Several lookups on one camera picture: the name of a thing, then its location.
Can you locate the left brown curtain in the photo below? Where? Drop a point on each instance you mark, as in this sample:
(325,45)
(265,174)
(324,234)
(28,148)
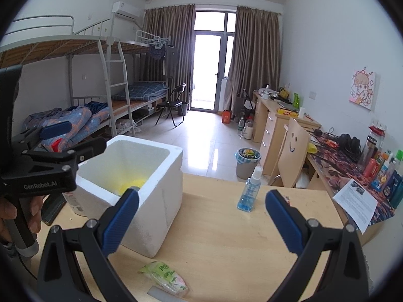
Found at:
(173,63)

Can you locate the yellow foam net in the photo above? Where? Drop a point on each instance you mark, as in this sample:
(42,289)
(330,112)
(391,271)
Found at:
(135,184)

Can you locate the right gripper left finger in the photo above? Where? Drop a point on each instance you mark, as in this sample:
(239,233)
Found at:
(60,277)

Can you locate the wooden desk with drawers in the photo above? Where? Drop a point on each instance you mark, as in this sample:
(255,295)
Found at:
(268,131)

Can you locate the blue orange quilt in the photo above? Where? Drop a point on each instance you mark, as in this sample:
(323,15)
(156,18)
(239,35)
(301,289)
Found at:
(84,120)

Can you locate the brown curtain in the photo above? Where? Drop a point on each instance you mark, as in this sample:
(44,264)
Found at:
(173,63)
(255,59)

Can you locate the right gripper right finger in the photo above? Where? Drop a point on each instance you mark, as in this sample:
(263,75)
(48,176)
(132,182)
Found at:
(344,277)

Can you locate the black folding chair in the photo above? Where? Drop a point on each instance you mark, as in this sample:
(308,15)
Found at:
(173,102)

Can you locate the patterned desk mat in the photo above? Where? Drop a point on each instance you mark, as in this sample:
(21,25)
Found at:
(330,168)

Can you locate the black smartphone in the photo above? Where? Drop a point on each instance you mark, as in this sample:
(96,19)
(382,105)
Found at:
(52,205)

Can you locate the white foam stick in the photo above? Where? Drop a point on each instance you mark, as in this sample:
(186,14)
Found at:
(161,295)

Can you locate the white paper sheet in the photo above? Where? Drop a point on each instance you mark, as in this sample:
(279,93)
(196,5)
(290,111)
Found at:
(358,203)

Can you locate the wooden smiley chair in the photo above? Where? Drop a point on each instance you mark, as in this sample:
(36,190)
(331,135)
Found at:
(291,159)

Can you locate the metal bunk bed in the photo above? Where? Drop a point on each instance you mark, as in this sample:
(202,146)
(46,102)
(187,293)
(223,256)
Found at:
(63,66)

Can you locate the trash bin with blue bag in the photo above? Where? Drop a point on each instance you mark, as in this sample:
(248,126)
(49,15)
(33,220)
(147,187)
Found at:
(246,161)

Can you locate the white lotion bottle red pump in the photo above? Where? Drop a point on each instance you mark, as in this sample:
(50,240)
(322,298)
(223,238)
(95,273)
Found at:
(71,199)

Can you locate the anime wall picture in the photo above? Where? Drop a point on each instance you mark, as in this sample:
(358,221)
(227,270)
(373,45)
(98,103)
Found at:
(362,88)

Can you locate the balcony glass door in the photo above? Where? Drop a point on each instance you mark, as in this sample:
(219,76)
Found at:
(214,34)

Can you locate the blue plaid mattress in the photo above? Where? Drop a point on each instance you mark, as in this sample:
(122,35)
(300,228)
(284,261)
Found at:
(147,90)

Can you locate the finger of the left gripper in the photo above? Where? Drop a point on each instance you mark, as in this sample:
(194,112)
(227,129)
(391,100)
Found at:
(31,138)
(73,156)

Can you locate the green tissue pack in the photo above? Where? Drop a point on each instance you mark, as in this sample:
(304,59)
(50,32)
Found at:
(165,277)

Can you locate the white air conditioner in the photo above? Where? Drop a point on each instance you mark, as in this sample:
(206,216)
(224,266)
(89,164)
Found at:
(127,10)

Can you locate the white foam box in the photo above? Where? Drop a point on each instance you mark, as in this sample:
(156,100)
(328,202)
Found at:
(153,169)

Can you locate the person's left hand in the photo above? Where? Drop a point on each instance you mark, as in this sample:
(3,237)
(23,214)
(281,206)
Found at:
(8,211)

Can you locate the right brown curtain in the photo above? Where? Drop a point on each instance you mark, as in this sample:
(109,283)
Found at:
(255,59)

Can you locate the orange bag on floor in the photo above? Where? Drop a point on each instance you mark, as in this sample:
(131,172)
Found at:
(226,117)

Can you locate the blue spray bottle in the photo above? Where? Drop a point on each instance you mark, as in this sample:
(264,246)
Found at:
(250,191)

